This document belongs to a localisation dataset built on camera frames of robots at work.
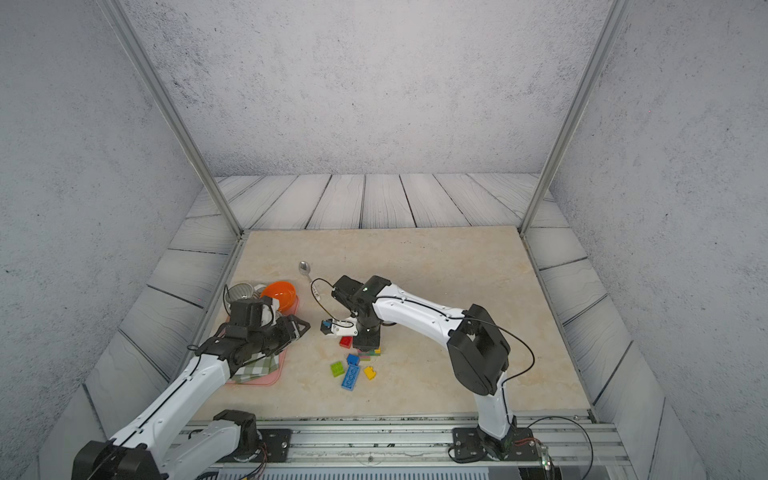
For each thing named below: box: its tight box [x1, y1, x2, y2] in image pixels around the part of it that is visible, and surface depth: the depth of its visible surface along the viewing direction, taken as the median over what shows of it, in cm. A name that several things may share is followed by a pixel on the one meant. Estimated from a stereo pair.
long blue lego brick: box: [341, 365, 361, 391], surface depth 84 cm
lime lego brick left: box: [330, 362, 345, 378], surface depth 86 cm
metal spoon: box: [298, 261, 321, 301], surface depth 110 cm
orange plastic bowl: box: [261, 281, 297, 312], surface depth 101 cm
